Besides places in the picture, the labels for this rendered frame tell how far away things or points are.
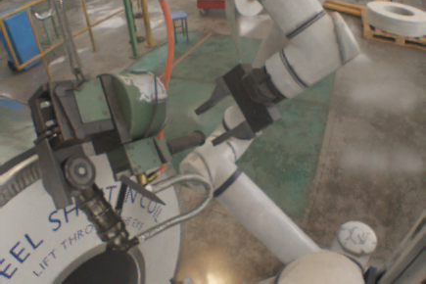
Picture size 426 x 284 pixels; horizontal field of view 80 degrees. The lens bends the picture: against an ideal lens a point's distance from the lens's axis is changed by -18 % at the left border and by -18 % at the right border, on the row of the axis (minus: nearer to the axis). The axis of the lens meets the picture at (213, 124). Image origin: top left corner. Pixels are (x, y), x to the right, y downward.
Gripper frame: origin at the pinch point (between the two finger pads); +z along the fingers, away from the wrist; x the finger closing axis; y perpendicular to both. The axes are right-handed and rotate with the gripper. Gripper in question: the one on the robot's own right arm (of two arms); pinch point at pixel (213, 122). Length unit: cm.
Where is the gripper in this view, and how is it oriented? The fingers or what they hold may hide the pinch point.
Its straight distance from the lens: 65.3
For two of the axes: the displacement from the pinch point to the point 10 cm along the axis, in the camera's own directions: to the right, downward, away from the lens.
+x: -4.8, -8.7, 1.3
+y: 5.2, -1.6, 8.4
